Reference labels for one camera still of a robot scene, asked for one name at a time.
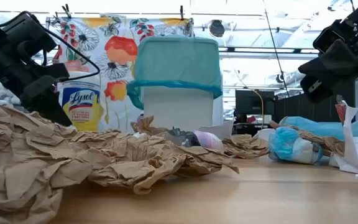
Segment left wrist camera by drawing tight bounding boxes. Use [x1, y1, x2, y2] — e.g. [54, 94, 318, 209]
[1, 12, 57, 47]

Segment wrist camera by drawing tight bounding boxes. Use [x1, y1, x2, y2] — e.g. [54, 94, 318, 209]
[312, 19, 346, 54]
[1, 12, 57, 47]

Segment dark partition panels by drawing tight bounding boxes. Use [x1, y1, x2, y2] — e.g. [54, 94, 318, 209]
[273, 77, 357, 124]

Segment large brown paper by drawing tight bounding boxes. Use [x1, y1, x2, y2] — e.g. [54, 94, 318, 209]
[0, 105, 240, 224]

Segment yellow cable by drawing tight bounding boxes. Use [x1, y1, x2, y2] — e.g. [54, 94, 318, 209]
[252, 89, 265, 129]

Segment white bin with blue liner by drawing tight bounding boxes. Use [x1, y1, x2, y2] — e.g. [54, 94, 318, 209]
[126, 34, 224, 110]

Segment thin black pole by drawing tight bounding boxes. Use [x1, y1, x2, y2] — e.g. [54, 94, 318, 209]
[263, 0, 291, 98]

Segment long brown paper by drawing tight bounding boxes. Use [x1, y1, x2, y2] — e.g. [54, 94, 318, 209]
[131, 115, 270, 160]

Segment Lysol wipes canister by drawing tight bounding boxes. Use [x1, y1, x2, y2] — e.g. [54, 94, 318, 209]
[57, 71, 104, 133]

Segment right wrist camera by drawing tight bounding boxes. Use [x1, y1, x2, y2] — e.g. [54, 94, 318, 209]
[312, 19, 346, 54]

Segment pink wad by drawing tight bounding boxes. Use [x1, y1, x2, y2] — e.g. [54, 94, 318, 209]
[193, 129, 226, 152]

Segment white humanoid robot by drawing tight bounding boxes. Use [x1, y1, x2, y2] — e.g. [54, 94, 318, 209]
[0, 81, 23, 108]

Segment blue white wad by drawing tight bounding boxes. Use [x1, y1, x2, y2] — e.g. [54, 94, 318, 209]
[267, 126, 324, 166]

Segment floral print cloth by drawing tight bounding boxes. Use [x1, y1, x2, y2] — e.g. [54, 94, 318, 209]
[46, 14, 195, 134]

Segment blue trash bag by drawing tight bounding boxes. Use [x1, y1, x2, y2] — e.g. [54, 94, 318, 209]
[278, 111, 358, 141]

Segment white plastic trash bin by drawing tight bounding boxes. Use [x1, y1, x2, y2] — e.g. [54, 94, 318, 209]
[141, 85, 216, 131]

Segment person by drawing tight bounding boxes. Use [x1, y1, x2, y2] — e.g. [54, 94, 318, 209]
[232, 112, 249, 124]

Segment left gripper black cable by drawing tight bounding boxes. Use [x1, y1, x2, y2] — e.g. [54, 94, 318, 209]
[26, 11, 101, 83]

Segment red white wrapper scrap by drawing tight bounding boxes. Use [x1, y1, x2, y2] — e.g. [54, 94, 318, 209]
[334, 101, 348, 124]

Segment black computer monitor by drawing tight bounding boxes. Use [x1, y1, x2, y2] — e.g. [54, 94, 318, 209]
[235, 89, 275, 116]

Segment round black lamp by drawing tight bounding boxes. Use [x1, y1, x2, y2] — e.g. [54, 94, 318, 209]
[208, 19, 226, 39]

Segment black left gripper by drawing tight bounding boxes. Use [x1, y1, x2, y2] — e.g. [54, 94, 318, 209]
[0, 34, 74, 128]

